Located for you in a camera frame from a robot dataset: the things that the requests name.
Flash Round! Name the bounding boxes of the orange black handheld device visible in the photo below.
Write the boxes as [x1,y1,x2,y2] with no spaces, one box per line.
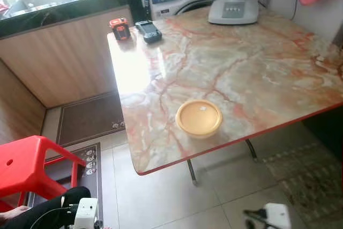
[109,18,131,41]

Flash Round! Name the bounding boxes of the wooden cabinet black counter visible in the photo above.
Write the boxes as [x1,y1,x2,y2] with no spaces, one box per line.
[0,0,148,145]

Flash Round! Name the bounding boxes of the person bare foot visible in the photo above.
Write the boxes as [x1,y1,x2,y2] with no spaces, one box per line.
[0,205,32,224]

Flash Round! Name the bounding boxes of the beige patterned rug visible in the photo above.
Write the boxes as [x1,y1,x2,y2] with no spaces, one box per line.
[263,142,343,224]

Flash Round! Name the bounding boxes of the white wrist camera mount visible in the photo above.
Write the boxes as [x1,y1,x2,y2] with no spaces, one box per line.
[72,197,100,229]
[264,203,293,229]

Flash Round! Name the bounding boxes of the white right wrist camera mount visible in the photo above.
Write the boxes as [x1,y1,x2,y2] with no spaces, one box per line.
[264,203,293,229]

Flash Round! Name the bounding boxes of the black glossy cabinet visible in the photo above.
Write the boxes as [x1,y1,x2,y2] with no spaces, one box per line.
[303,106,343,160]

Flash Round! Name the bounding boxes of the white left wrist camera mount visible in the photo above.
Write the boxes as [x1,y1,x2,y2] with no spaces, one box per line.
[72,197,100,229]

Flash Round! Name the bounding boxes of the yellow lidded plastic bowl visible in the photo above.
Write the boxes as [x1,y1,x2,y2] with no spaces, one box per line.
[175,99,223,139]

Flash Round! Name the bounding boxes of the orange marble pattern table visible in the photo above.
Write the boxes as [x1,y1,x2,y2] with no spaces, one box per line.
[106,5,343,187]

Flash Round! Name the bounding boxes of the brown doormat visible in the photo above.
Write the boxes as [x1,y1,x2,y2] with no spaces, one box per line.
[56,91,125,146]

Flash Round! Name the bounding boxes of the person leg black trousers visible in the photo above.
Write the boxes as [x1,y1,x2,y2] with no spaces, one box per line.
[3,186,92,229]

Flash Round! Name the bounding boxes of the dark printed floor mat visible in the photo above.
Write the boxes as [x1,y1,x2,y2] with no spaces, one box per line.
[27,142,103,224]

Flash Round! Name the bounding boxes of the red plastic stool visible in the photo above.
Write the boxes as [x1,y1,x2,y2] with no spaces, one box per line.
[0,135,86,212]

